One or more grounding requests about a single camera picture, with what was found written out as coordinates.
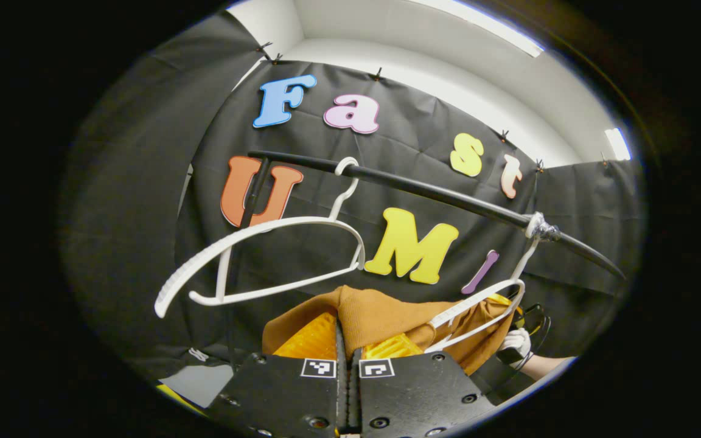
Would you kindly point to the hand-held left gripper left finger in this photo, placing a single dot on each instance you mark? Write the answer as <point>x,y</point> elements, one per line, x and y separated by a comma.
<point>283,395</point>

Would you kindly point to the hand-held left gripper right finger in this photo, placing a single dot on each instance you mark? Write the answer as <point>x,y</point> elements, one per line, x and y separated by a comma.
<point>417,395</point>

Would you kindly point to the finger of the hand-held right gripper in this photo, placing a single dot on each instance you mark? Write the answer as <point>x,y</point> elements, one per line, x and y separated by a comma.
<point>499,300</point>

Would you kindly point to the brown shirt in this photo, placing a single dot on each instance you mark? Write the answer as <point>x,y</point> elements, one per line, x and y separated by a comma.
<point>381,316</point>

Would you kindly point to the white plastic hanger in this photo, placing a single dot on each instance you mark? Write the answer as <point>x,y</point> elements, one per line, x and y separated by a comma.
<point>478,298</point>
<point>302,222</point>

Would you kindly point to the black clothes rack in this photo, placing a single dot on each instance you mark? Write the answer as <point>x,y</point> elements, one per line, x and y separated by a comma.
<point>435,194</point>

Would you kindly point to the small white tag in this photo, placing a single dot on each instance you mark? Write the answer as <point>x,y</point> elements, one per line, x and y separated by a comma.
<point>198,354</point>

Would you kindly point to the small ceiling light panel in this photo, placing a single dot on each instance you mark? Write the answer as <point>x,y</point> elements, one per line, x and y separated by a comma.
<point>618,144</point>

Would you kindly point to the black backdrop cloth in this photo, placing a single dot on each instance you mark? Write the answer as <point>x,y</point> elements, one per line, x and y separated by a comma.
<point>143,182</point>

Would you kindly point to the row of black cloth clips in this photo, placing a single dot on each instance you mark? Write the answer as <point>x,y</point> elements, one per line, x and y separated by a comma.
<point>378,75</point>

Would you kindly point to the long ceiling light panel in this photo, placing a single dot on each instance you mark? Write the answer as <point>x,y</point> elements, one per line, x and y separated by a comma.
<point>484,27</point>

